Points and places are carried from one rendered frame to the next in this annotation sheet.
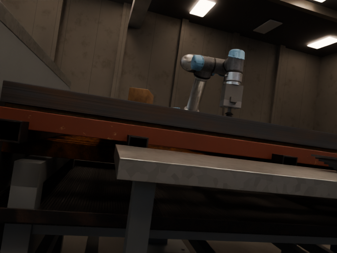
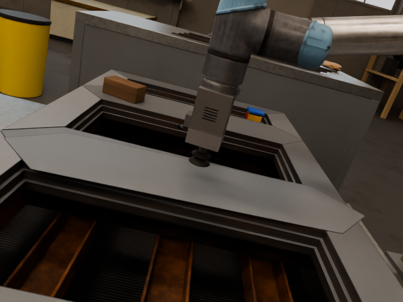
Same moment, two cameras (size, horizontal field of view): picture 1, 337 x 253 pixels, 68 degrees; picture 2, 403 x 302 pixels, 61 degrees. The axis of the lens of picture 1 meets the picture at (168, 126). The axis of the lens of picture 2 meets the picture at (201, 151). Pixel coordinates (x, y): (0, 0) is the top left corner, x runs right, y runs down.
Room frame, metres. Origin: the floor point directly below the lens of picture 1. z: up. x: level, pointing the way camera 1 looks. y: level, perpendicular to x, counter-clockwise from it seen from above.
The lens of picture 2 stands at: (1.26, -0.88, 1.18)
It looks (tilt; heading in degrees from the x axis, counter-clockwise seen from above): 22 degrees down; 100
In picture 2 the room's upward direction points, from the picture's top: 15 degrees clockwise
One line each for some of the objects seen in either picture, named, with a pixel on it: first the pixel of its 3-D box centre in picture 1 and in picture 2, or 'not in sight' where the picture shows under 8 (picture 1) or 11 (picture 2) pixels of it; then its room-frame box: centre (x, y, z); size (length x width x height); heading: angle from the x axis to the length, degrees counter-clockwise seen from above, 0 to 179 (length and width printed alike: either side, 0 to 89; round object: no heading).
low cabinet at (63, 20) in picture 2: not in sight; (109, 26); (-2.48, 5.92, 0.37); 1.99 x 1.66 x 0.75; 105
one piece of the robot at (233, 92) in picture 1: (231, 94); (207, 109); (1.15, -0.27, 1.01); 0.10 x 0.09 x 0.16; 5
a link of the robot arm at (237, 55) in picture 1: (235, 62); (238, 24); (1.16, -0.27, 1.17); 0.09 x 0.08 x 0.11; 11
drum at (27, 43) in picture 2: not in sight; (22, 54); (-1.14, 1.94, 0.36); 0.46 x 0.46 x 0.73
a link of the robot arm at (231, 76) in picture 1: (232, 78); (224, 69); (1.16, -0.27, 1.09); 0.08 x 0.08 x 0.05
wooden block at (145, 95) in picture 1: (141, 99); (124, 88); (0.80, 0.10, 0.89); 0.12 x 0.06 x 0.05; 176
